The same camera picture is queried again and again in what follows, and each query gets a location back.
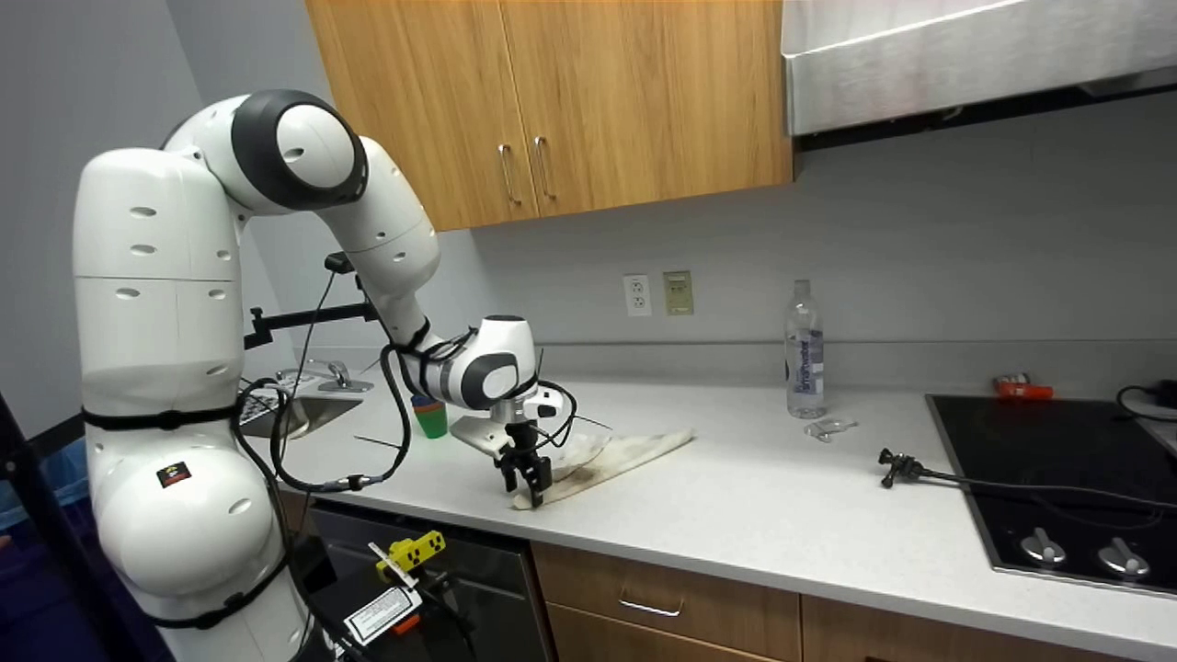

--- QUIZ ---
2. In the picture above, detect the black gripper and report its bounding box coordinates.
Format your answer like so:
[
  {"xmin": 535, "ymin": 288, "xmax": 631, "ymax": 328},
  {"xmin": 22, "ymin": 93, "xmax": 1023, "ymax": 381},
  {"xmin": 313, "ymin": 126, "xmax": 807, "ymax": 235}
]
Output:
[{"xmin": 489, "ymin": 416, "xmax": 555, "ymax": 504}]

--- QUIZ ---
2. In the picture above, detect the stained beige cloth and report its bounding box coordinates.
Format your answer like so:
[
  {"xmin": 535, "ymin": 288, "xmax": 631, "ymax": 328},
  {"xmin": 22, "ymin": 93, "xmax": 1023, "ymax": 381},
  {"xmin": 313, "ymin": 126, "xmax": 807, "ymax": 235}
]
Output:
[{"xmin": 507, "ymin": 418, "xmax": 697, "ymax": 512}]

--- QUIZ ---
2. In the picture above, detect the green plastic cup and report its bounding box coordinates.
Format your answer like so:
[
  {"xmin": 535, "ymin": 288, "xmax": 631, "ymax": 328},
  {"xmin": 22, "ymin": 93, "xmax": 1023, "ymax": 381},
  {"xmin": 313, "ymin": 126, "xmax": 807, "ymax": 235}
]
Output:
[{"xmin": 411, "ymin": 402, "xmax": 452, "ymax": 440}]

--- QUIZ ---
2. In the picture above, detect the black dishwasher front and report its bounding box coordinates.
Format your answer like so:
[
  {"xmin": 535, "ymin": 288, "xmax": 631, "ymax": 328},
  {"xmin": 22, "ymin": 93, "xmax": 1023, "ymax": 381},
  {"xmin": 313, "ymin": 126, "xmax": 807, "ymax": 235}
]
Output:
[{"xmin": 272, "ymin": 494, "xmax": 555, "ymax": 662}]

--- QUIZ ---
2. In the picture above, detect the yellow clamp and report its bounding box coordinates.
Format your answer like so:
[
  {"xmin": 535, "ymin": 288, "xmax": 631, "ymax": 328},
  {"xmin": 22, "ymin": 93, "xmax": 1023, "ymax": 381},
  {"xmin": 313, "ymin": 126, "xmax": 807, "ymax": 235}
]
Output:
[{"xmin": 365, "ymin": 524, "xmax": 452, "ymax": 583}]

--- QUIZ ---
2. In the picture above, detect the silver box device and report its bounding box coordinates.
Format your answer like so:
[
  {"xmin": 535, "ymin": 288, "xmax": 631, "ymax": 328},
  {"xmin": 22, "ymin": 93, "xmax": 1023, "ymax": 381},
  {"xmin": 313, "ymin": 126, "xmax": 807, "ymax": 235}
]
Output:
[{"xmin": 342, "ymin": 583, "xmax": 426, "ymax": 651}]

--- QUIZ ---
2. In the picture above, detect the wooden drawer front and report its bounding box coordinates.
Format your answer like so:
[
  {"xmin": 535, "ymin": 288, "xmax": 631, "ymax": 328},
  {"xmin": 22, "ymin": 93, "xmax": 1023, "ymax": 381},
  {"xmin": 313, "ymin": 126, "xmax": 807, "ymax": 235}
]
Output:
[
  {"xmin": 803, "ymin": 597, "xmax": 1115, "ymax": 662},
  {"xmin": 528, "ymin": 544, "xmax": 807, "ymax": 662}
]

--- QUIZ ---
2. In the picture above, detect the chrome faucet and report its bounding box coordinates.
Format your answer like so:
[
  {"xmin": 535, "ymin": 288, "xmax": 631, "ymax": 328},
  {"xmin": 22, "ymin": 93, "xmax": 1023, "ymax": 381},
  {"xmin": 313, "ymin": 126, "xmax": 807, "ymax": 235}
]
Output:
[{"xmin": 315, "ymin": 356, "xmax": 373, "ymax": 396}]

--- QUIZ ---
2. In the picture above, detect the steel sink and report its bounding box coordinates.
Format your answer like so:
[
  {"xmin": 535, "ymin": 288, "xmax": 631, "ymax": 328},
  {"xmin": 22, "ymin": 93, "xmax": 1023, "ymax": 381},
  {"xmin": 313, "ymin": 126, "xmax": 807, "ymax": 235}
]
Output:
[{"xmin": 235, "ymin": 387, "xmax": 367, "ymax": 440}]

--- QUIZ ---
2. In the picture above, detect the clear plastic water bottle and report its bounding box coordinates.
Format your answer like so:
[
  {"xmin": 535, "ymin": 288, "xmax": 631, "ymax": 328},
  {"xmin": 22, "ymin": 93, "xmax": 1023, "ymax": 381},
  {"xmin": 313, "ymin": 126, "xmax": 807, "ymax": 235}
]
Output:
[{"xmin": 782, "ymin": 275, "xmax": 829, "ymax": 421}]

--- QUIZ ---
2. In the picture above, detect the wooden upper cabinet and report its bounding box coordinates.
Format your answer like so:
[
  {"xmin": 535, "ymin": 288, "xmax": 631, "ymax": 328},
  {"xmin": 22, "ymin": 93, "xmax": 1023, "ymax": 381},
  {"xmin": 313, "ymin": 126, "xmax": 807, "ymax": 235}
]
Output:
[{"xmin": 300, "ymin": 0, "xmax": 796, "ymax": 235}]

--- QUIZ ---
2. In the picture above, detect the small red orange object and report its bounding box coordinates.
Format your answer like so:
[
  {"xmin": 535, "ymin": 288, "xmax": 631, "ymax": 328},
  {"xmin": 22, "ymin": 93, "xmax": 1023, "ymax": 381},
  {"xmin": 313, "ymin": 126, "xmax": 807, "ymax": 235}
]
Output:
[{"xmin": 988, "ymin": 371, "xmax": 1055, "ymax": 403}]

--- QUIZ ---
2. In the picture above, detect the silver cooktop knob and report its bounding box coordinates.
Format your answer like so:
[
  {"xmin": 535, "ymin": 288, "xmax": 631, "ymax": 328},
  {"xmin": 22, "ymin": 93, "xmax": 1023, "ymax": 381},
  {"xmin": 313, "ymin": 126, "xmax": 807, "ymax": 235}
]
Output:
[
  {"xmin": 1017, "ymin": 524, "xmax": 1069, "ymax": 571},
  {"xmin": 1097, "ymin": 534, "xmax": 1153, "ymax": 581}
]

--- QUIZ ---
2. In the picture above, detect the black tool tray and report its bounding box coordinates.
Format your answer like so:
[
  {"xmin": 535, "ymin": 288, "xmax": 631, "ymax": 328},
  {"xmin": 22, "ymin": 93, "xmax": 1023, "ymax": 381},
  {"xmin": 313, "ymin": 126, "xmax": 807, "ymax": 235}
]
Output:
[{"xmin": 921, "ymin": 390, "xmax": 1177, "ymax": 600}]

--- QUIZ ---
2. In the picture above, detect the steel range hood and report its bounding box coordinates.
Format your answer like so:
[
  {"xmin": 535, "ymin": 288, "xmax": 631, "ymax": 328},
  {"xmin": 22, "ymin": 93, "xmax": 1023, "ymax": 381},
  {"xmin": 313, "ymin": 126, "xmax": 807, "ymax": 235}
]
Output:
[{"xmin": 779, "ymin": 0, "xmax": 1177, "ymax": 141}]

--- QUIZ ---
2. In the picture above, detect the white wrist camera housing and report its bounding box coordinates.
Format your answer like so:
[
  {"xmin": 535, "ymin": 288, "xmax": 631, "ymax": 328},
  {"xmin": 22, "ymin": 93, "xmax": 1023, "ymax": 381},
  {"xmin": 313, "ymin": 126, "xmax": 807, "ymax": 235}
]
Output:
[{"xmin": 447, "ymin": 413, "xmax": 513, "ymax": 461}]

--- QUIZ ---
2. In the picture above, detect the metal drawer handle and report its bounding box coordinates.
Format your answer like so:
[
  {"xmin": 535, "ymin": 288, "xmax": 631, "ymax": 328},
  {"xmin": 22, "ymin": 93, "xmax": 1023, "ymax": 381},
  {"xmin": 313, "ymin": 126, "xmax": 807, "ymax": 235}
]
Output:
[{"xmin": 617, "ymin": 597, "xmax": 687, "ymax": 624}]

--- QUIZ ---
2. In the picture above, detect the white wall power outlet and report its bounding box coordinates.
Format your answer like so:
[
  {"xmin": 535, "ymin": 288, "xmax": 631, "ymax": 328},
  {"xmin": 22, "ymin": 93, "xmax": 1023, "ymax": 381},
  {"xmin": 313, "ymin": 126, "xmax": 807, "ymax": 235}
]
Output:
[{"xmin": 617, "ymin": 273, "xmax": 653, "ymax": 325}]

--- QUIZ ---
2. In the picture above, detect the beige wall switch plate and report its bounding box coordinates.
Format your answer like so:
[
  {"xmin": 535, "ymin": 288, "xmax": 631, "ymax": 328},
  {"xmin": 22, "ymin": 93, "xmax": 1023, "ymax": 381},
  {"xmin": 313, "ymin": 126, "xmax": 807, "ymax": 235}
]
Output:
[{"xmin": 663, "ymin": 268, "xmax": 697, "ymax": 320}]

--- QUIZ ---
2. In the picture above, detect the metal cabinet handle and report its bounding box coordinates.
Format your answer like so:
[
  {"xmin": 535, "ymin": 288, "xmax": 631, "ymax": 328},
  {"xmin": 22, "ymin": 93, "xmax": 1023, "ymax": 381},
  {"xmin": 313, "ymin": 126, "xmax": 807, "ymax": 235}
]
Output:
[
  {"xmin": 527, "ymin": 133, "xmax": 562, "ymax": 206},
  {"xmin": 492, "ymin": 141, "xmax": 527, "ymax": 212}
]

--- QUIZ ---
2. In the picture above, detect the black tripod cable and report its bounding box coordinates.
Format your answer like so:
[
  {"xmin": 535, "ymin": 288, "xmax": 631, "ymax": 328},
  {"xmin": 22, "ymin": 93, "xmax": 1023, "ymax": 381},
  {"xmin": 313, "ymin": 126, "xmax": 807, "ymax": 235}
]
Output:
[{"xmin": 950, "ymin": 467, "xmax": 1177, "ymax": 516}]

